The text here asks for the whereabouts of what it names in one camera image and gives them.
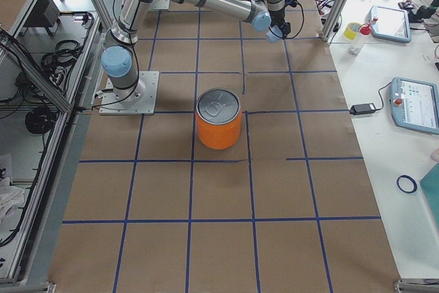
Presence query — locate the orange canister with grey lid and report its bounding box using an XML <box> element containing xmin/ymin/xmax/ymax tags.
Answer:
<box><xmin>195</xmin><ymin>88</ymin><xmax>242</xmax><ymax>150</ymax></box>

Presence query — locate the light blue plastic cup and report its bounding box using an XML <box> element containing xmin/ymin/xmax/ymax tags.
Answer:
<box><xmin>266</xmin><ymin>25</ymin><xmax>283</xmax><ymax>43</ymax></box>

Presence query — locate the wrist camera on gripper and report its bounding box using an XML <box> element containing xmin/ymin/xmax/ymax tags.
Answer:
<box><xmin>284</xmin><ymin>0</ymin><xmax>299</xmax><ymax>8</ymax></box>

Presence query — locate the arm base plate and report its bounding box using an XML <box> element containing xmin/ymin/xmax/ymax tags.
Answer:
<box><xmin>99</xmin><ymin>71</ymin><xmax>160</xmax><ymax>115</ymax></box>

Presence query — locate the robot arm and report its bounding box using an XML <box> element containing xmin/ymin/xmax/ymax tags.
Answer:
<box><xmin>101</xmin><ymin>0</ymin><xmax>292</xmax><ymax>109</ymax></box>

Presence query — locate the yellow tape roll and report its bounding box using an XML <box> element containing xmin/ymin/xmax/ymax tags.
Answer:
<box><xmin>344</xmin><ymin>22</ymin><xmax>361</xmax><ymax>40</ymax></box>

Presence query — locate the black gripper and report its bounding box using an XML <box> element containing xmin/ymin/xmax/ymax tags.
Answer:
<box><xmin>269</xmin><ymin>10</ymin><xmax>291</xmax><ymax>38</ymax></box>

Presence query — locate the teach pendant tablet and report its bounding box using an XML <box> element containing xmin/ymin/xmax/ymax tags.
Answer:
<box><xmin>390</xmin><ymin>77</ymin><xmax>438</xmax><ymax>134</ymax></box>
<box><xmin>369</xmin><ymin>5</ymin><xmax>412</xmax><ymax>43</ymax></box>

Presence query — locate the black power adapter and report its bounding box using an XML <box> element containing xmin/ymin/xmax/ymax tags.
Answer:
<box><xmin>349</xmin><ymin>103</ymin><xmax>377</xmax><ymax>115</ymax></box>

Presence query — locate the blue tape ring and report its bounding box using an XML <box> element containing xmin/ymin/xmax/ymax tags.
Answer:
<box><xmin>396</xmin><ymin>174</ymin><xmax>418</xmax><ymax>194</ymax></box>

